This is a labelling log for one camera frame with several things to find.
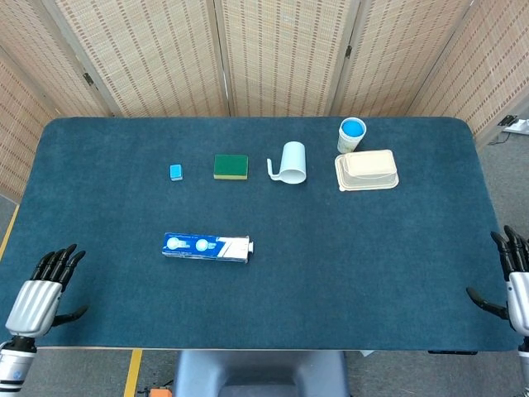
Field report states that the white power strip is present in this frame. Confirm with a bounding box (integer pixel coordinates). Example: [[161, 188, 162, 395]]
[[502, 118, 529, 136]]

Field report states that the woven bamboo screen panel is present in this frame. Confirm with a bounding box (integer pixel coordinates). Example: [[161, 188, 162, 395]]
[[0, 0, 115, 119], [213, 0, 361, 119], [330, 0, 476, 119], [41, 0, 231, 119], [0, 47, 59, 203], [407, 0, 529, 146]]

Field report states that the white plastic mug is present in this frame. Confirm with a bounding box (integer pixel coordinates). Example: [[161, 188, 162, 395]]
[[266, 141, 307, 184]]

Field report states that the black and silver right hand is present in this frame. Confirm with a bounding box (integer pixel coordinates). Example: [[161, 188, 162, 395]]
[[465, 225, 529, 336]]

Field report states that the blue and white toothpaste box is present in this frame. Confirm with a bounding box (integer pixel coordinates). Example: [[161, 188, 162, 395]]
[[161, 232, 250, 264]]

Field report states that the dark blue table cloth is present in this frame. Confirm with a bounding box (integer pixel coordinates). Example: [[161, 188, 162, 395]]
[[0, 116, 524, 352]]

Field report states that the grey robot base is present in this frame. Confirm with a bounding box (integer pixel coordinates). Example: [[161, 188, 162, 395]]
[[172, 350, 350, 397]]

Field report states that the printed white paper cup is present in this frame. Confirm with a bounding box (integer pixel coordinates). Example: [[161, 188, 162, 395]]
[[336, 123, 367, 155]]

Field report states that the plain white paper cup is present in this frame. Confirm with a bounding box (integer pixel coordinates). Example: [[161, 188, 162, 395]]
[[339, 117, 367, 141]]

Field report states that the beige lidded food container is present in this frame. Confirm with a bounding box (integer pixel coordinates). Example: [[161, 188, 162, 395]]
[[334, 149, 400, 193]]

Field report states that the green and yellow sponge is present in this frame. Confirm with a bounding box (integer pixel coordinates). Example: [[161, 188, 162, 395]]
[[213, 154, 250, 181]]

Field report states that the black and silver left hand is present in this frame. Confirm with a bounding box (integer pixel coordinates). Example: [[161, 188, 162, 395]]
[[4, 243, 90, 338]]

